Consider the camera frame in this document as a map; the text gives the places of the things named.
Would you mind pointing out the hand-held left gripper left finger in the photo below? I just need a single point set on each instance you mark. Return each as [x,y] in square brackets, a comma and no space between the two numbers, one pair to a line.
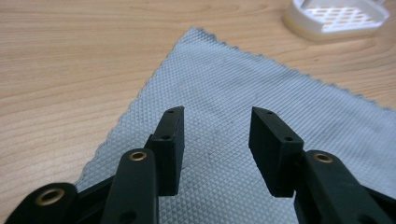
[168,146]

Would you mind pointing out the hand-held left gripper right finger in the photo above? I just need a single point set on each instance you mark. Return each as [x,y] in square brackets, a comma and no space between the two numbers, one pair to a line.
[277,155]

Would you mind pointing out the grey textured cloth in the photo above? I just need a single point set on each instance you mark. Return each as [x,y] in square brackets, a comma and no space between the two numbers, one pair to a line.
[224,105]

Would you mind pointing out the white slotted soap dish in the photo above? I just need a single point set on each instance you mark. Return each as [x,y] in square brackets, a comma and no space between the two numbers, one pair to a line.
[336,19]

